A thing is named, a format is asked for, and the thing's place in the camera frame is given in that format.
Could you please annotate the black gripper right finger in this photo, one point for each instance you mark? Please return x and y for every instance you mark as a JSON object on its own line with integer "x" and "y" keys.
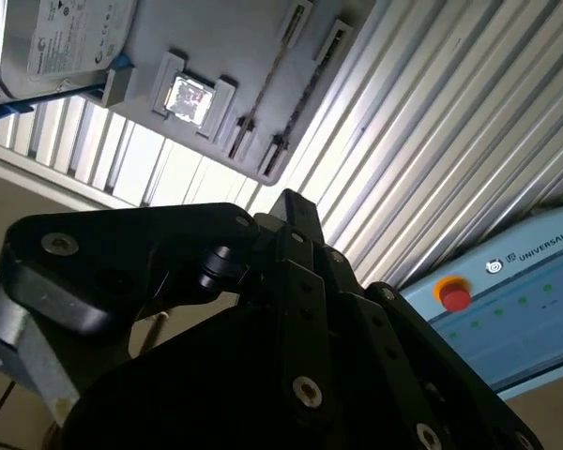
{"x": 384, "y": 337}

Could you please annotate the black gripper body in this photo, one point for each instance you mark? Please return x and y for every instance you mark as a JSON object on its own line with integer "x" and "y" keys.
{"x": 192, "y": 384}

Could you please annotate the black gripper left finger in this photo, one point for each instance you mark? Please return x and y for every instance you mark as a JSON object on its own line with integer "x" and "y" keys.
{"x": 122, "y": 253}

